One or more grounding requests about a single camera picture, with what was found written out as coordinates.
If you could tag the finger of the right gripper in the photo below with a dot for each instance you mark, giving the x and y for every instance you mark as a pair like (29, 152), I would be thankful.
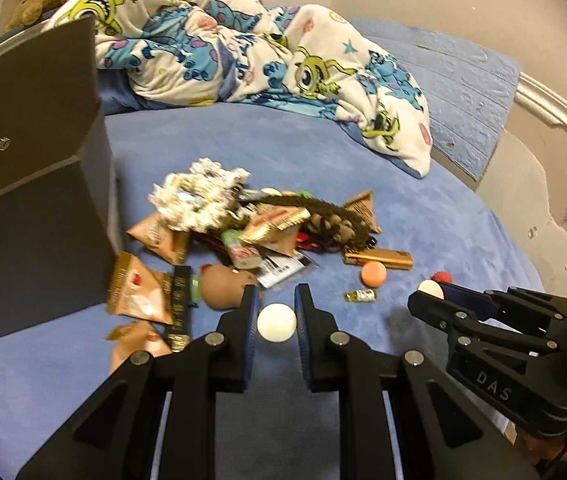
(443, 309)
(516, 301)

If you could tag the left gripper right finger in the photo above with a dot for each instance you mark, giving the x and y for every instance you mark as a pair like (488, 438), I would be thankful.
(400, 417)

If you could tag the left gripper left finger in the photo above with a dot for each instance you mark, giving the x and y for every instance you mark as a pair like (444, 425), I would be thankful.
(155, 417)

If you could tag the white round disc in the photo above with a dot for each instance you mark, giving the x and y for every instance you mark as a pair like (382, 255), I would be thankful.
(432, 288)

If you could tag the white ball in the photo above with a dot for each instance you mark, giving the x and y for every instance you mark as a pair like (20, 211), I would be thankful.
(276, 323)

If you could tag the red spiky ball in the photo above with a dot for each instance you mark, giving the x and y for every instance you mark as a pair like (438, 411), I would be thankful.
(443, 277)

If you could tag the orange round capsule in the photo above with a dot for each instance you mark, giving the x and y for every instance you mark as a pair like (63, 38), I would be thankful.
(373, 274)

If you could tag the small yellow oil bottle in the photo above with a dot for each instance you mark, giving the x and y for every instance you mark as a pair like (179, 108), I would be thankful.
(361, 295)

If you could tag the gold rectangular lighter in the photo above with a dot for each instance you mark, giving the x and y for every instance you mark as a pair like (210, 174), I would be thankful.
(391, 259)

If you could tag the blue bed sheet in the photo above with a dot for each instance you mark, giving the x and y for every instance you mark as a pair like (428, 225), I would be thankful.
(277, 428)

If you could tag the brown triangular snack packet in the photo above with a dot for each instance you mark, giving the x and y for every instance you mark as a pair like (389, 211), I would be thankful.
(362, 204)

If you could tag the brown fuzzy bear hairband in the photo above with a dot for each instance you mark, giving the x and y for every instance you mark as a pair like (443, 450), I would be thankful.
(330, 226)

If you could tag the brown doll head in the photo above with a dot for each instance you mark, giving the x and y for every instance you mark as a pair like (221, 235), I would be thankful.
(222, 287)

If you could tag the dark open storage box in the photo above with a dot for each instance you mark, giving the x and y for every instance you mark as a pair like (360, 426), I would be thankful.
(58, 199)

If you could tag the cream lace scrunchie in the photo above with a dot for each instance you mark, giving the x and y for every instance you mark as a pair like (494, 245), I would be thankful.
(206, 198)

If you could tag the monster print white duvet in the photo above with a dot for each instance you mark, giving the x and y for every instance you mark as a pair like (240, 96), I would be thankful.
(302, 59)

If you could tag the white bed frame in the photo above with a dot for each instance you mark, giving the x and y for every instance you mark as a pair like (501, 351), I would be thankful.
(547, 105)

